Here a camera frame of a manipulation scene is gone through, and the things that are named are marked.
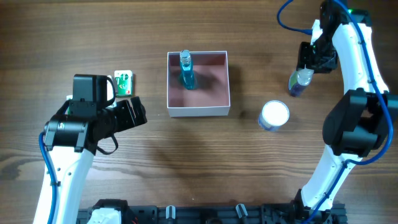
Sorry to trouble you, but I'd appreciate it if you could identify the green white small carton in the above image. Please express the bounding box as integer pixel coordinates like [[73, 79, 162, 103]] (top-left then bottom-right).
[[114, 70, 134, 98]]

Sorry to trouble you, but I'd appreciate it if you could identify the white cardboard box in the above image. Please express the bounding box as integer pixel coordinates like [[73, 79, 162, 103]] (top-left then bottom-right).
[[167, 50, 231, 118]]

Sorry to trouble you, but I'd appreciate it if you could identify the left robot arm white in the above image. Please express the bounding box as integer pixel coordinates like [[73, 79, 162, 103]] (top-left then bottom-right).
[[34, 96, 147, 223]]

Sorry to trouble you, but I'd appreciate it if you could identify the teal liquid bottle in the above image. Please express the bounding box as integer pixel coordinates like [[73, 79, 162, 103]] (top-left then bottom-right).
[[180, 50, 197, 90]]

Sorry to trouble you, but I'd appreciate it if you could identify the cotton buds round container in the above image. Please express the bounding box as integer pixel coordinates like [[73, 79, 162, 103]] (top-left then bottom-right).
[[258, 100, 290, 131]]

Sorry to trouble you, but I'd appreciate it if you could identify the clear purple soap bottle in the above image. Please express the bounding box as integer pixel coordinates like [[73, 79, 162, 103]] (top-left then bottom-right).
[[288, 67, 314, 97]]

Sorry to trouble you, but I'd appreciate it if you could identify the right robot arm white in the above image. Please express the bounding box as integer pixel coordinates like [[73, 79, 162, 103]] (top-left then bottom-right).
[[293, 1, 397, 220]]

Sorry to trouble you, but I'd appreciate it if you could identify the black mounting rail base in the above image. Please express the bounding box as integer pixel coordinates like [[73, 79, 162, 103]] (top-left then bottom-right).
[[76, 199, 348, 224]]

